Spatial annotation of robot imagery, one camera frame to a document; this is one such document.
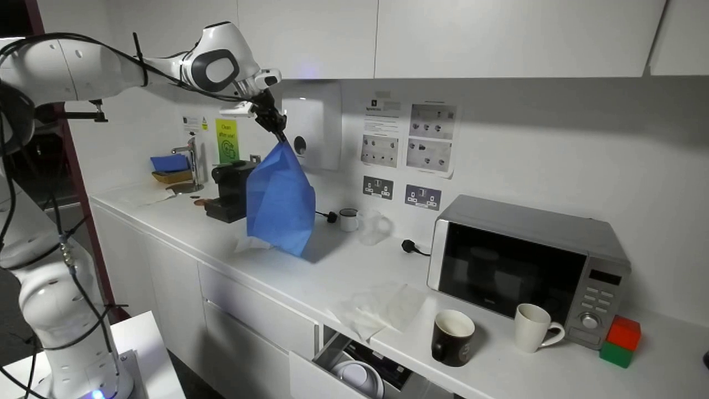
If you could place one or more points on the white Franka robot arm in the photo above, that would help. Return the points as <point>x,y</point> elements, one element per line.
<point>68,70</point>

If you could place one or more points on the dark red door frame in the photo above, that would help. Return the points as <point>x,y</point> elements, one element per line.
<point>81,201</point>

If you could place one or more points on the black coffee machine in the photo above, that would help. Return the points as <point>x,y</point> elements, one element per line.
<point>228,184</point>

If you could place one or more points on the black mug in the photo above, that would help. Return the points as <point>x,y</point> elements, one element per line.
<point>452,340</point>

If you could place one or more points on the open white drawer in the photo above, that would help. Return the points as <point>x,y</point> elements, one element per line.
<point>402,374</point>

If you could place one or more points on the white robot base table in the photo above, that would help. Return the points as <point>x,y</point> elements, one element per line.
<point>146,347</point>

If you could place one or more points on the red block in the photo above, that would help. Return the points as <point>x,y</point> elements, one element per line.
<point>624,334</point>

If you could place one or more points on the small white jar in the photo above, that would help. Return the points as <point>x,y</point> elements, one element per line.
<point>349,221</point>

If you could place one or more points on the steel wall socket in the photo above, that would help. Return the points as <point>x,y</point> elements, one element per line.
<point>421,198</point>
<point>378,188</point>

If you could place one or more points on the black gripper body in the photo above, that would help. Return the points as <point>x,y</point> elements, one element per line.
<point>267,110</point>

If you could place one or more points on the white paper cloth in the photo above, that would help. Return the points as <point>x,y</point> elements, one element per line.
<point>383,306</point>

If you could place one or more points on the small white wall notice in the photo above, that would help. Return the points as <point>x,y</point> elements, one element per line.
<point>383,103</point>

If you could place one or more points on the white mug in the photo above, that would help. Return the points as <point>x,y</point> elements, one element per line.
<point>531,328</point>

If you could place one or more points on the blue cloth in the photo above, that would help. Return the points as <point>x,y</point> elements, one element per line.
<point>280,201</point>

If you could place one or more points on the white upper cabinet door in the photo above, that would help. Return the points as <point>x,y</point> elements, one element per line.
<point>133,15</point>
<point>318,37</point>
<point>682,37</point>
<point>517,37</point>

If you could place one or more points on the white base cabinet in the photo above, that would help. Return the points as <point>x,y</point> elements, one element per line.
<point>169,296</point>

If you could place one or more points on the brown stacked items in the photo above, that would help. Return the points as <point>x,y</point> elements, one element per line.
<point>174,183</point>

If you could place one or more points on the silver microwave oven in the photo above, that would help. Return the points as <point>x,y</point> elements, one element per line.
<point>517,274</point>

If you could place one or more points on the white paper towel dispenser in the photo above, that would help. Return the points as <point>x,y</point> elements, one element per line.
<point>318,124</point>

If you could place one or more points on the green block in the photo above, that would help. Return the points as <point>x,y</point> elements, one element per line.
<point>614,356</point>

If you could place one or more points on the blue box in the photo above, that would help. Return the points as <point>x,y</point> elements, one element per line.
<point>169,162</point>

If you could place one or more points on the clear plastic jug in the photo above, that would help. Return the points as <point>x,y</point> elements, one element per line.
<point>374,226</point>

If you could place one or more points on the white bowl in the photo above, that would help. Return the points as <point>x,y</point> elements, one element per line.
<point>357,378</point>

